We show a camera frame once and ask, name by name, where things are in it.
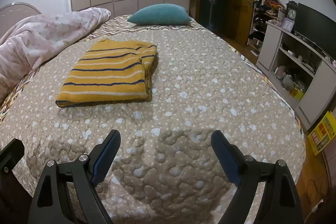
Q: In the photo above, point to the pink floral duvet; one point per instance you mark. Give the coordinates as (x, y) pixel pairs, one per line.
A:
(36, 39)

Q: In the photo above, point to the teal cushion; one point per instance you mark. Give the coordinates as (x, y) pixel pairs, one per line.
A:
(163, 14)

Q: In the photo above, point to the grey bed headboard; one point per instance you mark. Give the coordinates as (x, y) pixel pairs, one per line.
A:
(13, 13)

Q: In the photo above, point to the beige dotted quilt bedspread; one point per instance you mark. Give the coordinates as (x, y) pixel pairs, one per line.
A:
(165, 170)

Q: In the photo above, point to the grey tv cabinet shelf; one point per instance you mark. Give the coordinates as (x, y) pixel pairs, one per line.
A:
(299, 73)

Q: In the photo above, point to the pile of clothes on rack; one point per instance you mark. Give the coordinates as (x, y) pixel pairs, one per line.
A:
(263, 11)

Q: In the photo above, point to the yellow printed box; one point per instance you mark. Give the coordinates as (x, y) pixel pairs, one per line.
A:
(323, 133)

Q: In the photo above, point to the black television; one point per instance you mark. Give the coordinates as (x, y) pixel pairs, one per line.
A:
(316, 27)

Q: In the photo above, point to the yellow striped knit sweater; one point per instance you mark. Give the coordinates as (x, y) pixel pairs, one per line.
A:
(110, 71)

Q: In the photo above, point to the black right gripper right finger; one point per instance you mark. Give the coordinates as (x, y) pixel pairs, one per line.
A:
(280, 201)

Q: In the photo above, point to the small table clock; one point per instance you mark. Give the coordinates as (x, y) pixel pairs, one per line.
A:
(291, 10)

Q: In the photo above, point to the colourful geometric patterned blanket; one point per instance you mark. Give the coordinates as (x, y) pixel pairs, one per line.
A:
(157, 25)

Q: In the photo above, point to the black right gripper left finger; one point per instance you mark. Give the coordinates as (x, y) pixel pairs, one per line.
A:
(51, 201)

